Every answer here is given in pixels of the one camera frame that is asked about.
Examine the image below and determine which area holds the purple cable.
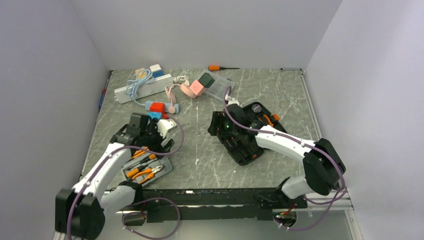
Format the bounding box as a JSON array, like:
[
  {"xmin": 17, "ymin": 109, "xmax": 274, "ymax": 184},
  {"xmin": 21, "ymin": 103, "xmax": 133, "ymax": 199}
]
[
  {"xmin": 66, "ymin": 114, "xmax": 185, "ymax": 240},
  {"xmin": 222, "ymin": 86, "xmax": 349, "ymax": 232}
]

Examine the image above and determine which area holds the white power strip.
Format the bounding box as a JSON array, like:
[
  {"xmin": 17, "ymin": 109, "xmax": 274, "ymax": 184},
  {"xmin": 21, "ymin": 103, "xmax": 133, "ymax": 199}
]
[{"xmin": 114, "ymin": 74, "xmax": 174, "ymax": 104}]

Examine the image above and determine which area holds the white and blue cube adapter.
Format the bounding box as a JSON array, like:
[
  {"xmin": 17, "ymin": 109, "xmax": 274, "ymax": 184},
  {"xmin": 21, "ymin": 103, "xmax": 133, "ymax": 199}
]
[{"xmin": 149, "ymin": 64, "xmax": 164, "ymax": 78}]

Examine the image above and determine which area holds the clear plastic organizer box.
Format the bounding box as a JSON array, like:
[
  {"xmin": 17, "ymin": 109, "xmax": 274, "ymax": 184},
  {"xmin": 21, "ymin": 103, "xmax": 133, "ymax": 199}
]
[{"xmin": 196, "ymin": 69, "xmax": 236, "ymax": 100}]

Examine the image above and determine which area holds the light blue power strip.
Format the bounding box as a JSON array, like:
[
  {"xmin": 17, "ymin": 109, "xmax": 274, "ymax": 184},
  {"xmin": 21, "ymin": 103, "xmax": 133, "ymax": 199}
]
[{"xmin": 144, "ymin": 101, "xmax": 180, "ymax": 114}]

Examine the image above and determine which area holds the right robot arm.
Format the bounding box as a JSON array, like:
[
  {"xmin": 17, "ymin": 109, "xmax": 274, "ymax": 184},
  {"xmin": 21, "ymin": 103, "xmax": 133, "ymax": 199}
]
[{"xmin": 208, "ymin": 102, "xmax": 346, "ymax": 208}]

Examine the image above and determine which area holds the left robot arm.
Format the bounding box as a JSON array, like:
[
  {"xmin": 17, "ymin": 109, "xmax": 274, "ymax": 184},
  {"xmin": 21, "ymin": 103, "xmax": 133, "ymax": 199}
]
[{"xmin": 54, "ymin": 113, "xmax": 174, "ymax": 240}]

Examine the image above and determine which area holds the orange cube adapter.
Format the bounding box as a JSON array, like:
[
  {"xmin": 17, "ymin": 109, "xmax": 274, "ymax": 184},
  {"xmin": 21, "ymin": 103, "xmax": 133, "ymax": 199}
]
[{"xmin": 134, "ymin": 68, "xmax": 147, "ymax": 80}]

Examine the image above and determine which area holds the orange handled screwdriver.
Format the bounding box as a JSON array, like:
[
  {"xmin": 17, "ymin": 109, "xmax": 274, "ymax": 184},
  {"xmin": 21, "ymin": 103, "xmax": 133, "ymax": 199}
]
[{"xmin": 208, "ymin": 65, "xmax": 239, "ymax": 72}]

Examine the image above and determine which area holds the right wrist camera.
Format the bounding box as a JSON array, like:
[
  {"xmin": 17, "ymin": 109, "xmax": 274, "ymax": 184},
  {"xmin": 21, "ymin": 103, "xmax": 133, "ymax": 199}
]
[{"xmin": 225, "ymin": 96, "xmax": 240, "ymax": 106}]

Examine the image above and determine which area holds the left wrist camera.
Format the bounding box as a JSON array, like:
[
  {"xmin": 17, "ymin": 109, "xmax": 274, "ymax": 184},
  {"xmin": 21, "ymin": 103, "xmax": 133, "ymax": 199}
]
[{"xmin": 156, "ymin": 119, "xmax": 177, "ymax": 139}]

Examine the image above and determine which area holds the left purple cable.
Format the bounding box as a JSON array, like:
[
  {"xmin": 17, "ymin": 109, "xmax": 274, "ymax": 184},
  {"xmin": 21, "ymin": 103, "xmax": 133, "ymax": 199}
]
[{"xmin": 66, "ymin": 114, "xmax": 185, "ymax": 240}]

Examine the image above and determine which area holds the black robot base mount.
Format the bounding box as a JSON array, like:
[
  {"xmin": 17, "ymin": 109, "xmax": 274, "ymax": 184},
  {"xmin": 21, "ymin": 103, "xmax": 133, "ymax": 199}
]
[{"xmin": 121, "ymin": 187, "xmax": 308, "ymax": 223}]

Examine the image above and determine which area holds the black tool case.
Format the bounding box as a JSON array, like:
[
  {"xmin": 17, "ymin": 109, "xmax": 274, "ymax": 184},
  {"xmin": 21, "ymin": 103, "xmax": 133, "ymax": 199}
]
[{"xmin": 207, "ymin": 101, "xmax": 287, "ymax": 166}]

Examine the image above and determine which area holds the red cube adapter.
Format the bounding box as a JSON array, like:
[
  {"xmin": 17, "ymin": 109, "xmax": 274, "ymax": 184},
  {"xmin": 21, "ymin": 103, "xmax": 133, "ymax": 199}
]
[{"xmin": 149, "ymin": 102, "xmax": 166, "ymax": 114}]

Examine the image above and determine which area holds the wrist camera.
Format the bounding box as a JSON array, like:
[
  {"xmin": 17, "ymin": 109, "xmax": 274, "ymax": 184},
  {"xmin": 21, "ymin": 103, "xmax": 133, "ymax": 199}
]
[
  {"xmin": 225, "ymin": 96, "xmax": 240, "ymax": 106},
  {"xmin": 156, "ymin": 119, "xmax": 177, "ymax": 139}
]

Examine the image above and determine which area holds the dark green cube adapter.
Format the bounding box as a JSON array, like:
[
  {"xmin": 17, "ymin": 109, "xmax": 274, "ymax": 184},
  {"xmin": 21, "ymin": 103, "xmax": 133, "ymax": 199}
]
[{"xmin": 198, "ymin": 72, "xmax": 215, "ymax": 89}]

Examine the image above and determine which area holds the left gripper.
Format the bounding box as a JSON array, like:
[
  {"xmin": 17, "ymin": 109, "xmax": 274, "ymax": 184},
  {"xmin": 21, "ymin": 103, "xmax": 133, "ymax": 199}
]
[{"xmin": 140, "ymin": 118, "xmax": 174, "ymax": 159}]

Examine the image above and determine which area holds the pink cable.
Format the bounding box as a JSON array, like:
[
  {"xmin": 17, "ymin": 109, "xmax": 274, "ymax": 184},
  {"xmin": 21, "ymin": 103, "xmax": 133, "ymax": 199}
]
[{"xmin": 164, "ymin": 82, "xmax": 190, "ymax": 114}]

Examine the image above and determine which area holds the grey tool case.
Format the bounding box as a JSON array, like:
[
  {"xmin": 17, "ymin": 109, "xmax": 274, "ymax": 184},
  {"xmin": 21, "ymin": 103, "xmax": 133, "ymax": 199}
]
[{"xmin": 121, "ymin": 150, "xmax": 173, "ymax": 186}]

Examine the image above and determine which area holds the pink cube socket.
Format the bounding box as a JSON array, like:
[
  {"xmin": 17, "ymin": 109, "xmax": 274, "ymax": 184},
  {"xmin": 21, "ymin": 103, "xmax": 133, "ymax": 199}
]
[{"xmin": 188, "ymin": 79, "xmax": 206, "ymax": 98}]

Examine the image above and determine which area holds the blue red pen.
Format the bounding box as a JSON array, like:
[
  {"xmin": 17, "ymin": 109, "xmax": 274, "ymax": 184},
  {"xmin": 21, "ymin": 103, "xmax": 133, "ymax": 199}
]
[{"xmin": 98, "ymin": 80, "xmax": 109, "ymax": 111}]

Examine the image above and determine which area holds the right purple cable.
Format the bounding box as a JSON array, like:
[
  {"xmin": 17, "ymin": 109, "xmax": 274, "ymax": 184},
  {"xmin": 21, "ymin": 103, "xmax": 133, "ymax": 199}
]
[{"xmin": 222, "ymin": 86, "xmax": 349, "ymax": 232}]

